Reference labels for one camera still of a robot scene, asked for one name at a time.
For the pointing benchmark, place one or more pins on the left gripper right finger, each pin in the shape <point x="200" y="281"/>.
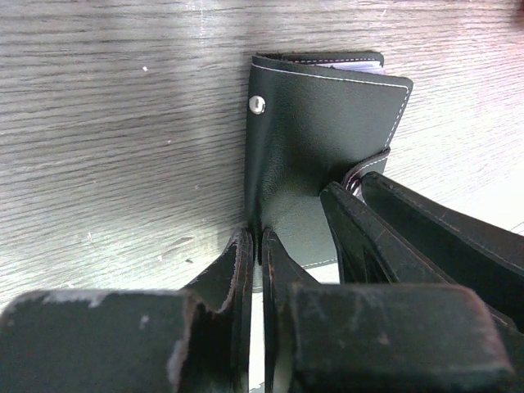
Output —
<point x="378" y="337"/>

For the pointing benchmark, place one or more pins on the black leather card holder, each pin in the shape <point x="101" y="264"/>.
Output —
<point x="314" y="118"/>

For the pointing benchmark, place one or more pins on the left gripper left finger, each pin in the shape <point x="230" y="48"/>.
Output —
<point x="195" y="339"/>

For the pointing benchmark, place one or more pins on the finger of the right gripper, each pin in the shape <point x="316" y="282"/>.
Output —
<point x="473" y="253"/>
<point x="368" y="248"/>

